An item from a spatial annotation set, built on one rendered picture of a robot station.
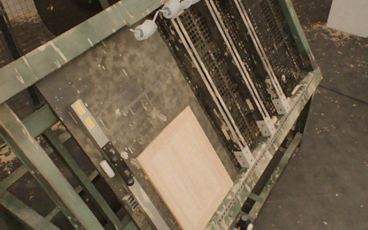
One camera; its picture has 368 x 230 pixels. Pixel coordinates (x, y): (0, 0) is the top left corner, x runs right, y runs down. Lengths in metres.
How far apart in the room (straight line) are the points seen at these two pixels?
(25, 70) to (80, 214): 0.59
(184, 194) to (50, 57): 0.95
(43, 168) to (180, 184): 0.73
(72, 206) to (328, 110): 3.17
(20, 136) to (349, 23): 4.77
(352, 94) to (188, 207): 2.93
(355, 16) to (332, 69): 0.99
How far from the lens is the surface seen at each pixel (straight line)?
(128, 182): 1.50
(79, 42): 1.50
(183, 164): 1.87
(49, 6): 2.06
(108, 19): 1.60
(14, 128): 1.41
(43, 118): 1.54
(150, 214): 1.72
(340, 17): 5.53
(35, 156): 1.43
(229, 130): 2.08
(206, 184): 2.00
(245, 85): 2.24
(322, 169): 3.53
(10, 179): 2.63
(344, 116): 4.11
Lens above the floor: 2.63
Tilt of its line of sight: 41 degrees down
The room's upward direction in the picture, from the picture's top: 3 degrees counter-clockwise
